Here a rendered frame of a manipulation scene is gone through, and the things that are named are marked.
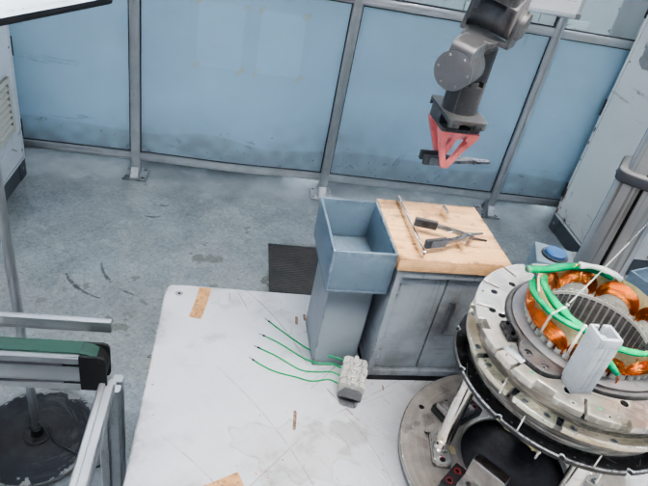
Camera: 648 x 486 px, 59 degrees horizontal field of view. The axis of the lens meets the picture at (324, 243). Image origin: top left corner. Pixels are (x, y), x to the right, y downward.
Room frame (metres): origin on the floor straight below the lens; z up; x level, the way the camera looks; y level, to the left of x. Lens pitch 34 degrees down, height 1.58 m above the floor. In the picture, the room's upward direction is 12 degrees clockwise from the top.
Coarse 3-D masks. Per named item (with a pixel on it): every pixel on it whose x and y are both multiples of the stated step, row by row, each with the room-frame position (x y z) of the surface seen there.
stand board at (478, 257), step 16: (384, 208) 0.92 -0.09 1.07; (416, 208) 0.95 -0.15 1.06; (432, 208) 0.96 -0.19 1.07; (448, 208) 0.97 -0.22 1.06; (464, 208) 0.99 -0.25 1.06; (400, 224) 0.88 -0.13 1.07; (448, 224) 0.92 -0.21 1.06; (464, 224) 0.93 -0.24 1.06; (480, 224) 0.94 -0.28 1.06; (400, 240) 0.83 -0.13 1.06; (496, 240) 0.89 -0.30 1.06; (400, 256) 0.78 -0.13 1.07; (416, 256) 0.79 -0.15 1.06; (432, 256) 0.80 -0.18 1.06; (448, 256) 0.81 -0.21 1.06; (464, 256) 0.82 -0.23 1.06; (480, 256) 0.83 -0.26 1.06; (496, 256) 0.84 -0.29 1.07; (432, 272) 0.79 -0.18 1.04; (448, 272) 0.79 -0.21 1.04; (464, 272) 0.80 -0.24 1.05; (480, 272) 0.81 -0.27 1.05
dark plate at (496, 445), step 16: (480, 432) 0.71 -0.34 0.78; (496, 432) 0.71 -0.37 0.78; (464, 448) 0.66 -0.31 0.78; (480, 448) 0.67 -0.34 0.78; (496, 448) 0.68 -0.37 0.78; (512, 448) 0.68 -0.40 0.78; (528, 448) 0.69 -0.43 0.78; (496, 464) 0.64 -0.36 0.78; (512, 464) 0.65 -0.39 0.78; (528, 464) 0.66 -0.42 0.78; (544, 464) 0.67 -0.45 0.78; (512, 480) 0.62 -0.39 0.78; (528, 480) 0.63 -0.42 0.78; (544, 480) 0.63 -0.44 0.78
